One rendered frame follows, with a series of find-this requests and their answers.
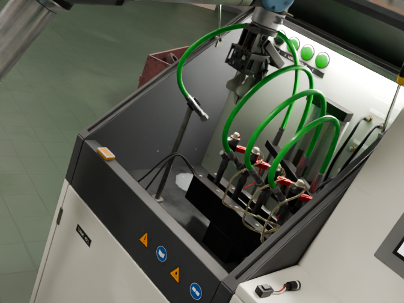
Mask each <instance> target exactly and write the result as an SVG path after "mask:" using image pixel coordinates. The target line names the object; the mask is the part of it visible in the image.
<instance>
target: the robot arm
mask: <svg viewBox="0 0 404 303"><path fill-rule="evenodd" d="M127 1H150V2H175V3H187V4H212V5H237V6H252V7H256V8H255V10H254V12H253V15H252V18H251V20H252V21H251V23H245V26H244V28H243V31H242V33H241V36H240V39H239V41H238V43H237V44H236V43H232V44H231V47H230V50H229V52H228V55H227V57H226V60H225V63H228V65H229V66H231V67H232V68H234V69H236V70H237V72H236V75H235V77H234V78H233V79H231V80H229V81H227V83H226V88H228V89H229V90H231V91H233V92H234V104H235V105H237V103H238V102H239V101H240V99H241V98H243V96H244V95H245V94H246V93H247V92H248V91H249V90H250V89H251V88H252V87H253V86H255V84H257V83H258V82H259V81H261V80H262V79H263V78H265V77H266V75H267V73H268V71H269V70H268V65H270V66H272V67H276V68H277V69H281V68H282V67H283V65H285V62H284V61H283V59H282V58H281V56H280V54H279V53H278V52H277V50H276V49H275V47H274V46H273V44H272V43H271V41H270V40H268V38H269V37H276V36H277V34H278V31H279V30H280V28H281V26H282V24H283V21H284V18H285V16H286V14H287V12H288V9H289V7H290V6H291V5H292V4H293V2H294V0H9V1H8V2H7V3H6V4H5V6H4V7H3V9H2V10H1V11H0V83H1V82H2V81H3V79H4V78H5V77H6V76H7V75H8V73H9V72H10V71H11V69H12V68H13V67H14V66H15V65H16V63H17V62H18V61H19V60H20V58H21V57H22V56H23V55H24V53H25V52H26V51H27V50H28V48H29V47H30V46H31V45H32V44H33V42H34V41H35V40H36V38H37V37H38V36H39V35H40V34H41V32H42V31H43V30H44V29H45V27H46V26H47V25H48V24H49V22H50V21H51V20H52V19H53V18H54V16H55V15H56V14H57V13H59V12H65V11H69V10H70V9H71V8H72V7H73V5H74V4H84V5H118V6H122V5H124V4H125V3H126V2H127ZM232 49H234V50H233V53H232V55H231V58H230V59H229V55H230V52H231V50H232ZM253 75H254V76H253Z"/></svg>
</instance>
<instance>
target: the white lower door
mask: <svg viewBox="0 0 404 303"><path fill-rule="evenodd" d="M56 223H57V228H56V230H55V234H54V238H53V241H52V245H51V248H50V251H49V255H48V258H47V262H46V266H45V269H44V272H43V276H42V279H41V283H40V287H39V289H38V293H37V297H36V299H35V303H170V301H169V300H168V299H167V298H166V296H165V295H164V294H163V293H162V292H161V291H160V290H159V288H158V287H157V286H156V285H155V283H154V282H153V281H152V280H151V279H150V278H149V277H148V275H147V274H146V273H145V272H144V271H143V270H142V268H141V267H140V266H139V264H138V263H137V262H136V261H135V260H134V259H133V258H132V256H131V255H130V254H129V253H128V252H127V251H126V250H125V248H124V247H123V246H122V245H121V243H120V242H119V241H118V240H117V239H116V238H115V236H114V235H113V234H112V233H111V232H110V231H109V230H108V228H107V227H106V226H105V225H104V223H103V222H102V221H101V220H100V219H99V218H98V216H97V215H96V214H95V213H94V212H93V211H92V210H91V208H90V207H89V206H88V204H87V203H86V202H85V201H84V200H83V199H82V198H81V196H80V195H79V194H78V193H77V192H76V191H75V190H74V188H73V187H72V186H71V185H69V187H68V189H67V193H66V197H65V199H64V203H63V207H60V211H59V214H58V217H57V221H56Z"/></svg>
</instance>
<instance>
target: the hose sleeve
mask: <svg viewBox="0 0 404 303"><path fill-rule="evenodd" d="M185 99H186V101H187V102H188V103H189V104H190V105H191V106H192V108H193V109H194V111H195V112H196V113H197V114H198V115H199V117H203V116H204V115H205V113H204V112H203V110H202V109H201V108H200V107H199V105H198V104H197V103H196V101H195V100H194V99H193V98H192V96H191V95H190V94H189V96H188V97H185Z"/></svg>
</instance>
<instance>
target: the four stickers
mask: <svg viewBox="0 0 404 303"><path fill-rule="evenodd" d="M151 238H152V235H151V234H150V233H149V232H148V231H147V230H146V229H145V228H144V227H143V228H142V231H141V234H140V237H139V241H140V242H141V243H142V244H143V245H144V246H145V247H146V248H148V246H149V243H150V240H151ZM168 253H169V252H168V251H167V250H166V249H165V248H164V247H163V246H162V245H161V244H160V243H159V245H158V247H157V250H156V252H155V256H156V257H157V258H158V259H159V261H160V262H161V263H162V264H163V265H164V263H165V261H166V259H167V256H168ZM183 273H184V271H183V270H182V268H181V267H180V266H179V265H178V264H177V263H176V262H175V261H174V263H173V265H172V267H171V270H170V272H169V274H170V275H171V276H172V277H173V278H174V279H175V281H176V282H177V283H178V284H179V282H180V280H181V278H182V276H183ZM188 293H189V294H190V295H191V296H192V297H193V298H194V300H195V301H196V302H197V303H198V302H199V300H200V298H201V296H202V295H203V293H204V290H203V289H202V288H201V287H200V286H199V285H198V283H197V282H196V281H195V280H194V279H193V281H192V283H191V285H190V287H189V289H188Z"/></svg>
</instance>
